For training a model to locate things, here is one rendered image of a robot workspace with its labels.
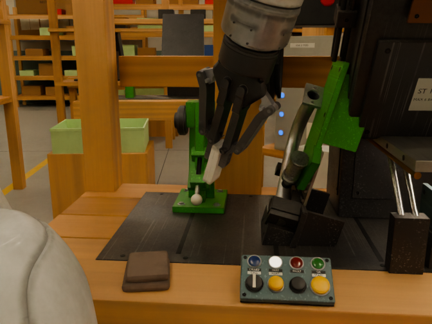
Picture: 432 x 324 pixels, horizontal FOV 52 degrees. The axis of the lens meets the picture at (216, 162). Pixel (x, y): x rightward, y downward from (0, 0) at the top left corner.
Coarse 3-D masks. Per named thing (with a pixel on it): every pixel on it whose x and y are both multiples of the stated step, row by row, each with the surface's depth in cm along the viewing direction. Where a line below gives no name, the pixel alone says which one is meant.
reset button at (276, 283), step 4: (272, 276) 71; (276, 276) 71; (272, 280) 71; (276, 280) 71; (280, 280) 71; (272, 284) 70; (276, 284) 70; (280, 284) 70; (272, 288) 70; (276, 288) 70; (280, 288) 70
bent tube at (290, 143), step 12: (312, 84) 94; (312, 96) 95; (300, 108) 96; (312, 108) 94; (300, 120) 98; (300, 132) 101; (288, 144) 101; (288, 156) 100; (276, 192) 95; (288, 192) 95
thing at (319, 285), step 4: (316, 276) 71; (320, 276) 71; (312, 280) 71; (316, 280) 70; (320, 280) 70; (324, 280) 70; (312, 284) 70; (316, 284) 70; (320, 284) 70; (324, 284) 70; (328, 284) 70; (312, 288) 70; (316, 288) 70; (320, 288) 69; (324, 288) 69; (328, 288) 70; (316, 292) 70; (320, 292) 69; (324, 292) 69
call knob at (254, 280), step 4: (248, 276) 72; (252, 276) 71; (256, 276) 71; (248, 280) 71; (252, 280) 71; (256, 280) 71; (260, 280) 71; (248, 284) 71; (252, 284) 70; (256, 284) 70; (260, 284) 70; (248, 288) 71; (252, 288) 70; (256, 288) 70
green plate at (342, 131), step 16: (336, 64) 88; (336, 80) 84; (336, 96) 83; (320, 112) 91; (336, 112) 85; (320, 128) 86; (336, 128) 86; (352, 128) 86; (320, 144) 86; (336, 144) 87; (352, 144) 87
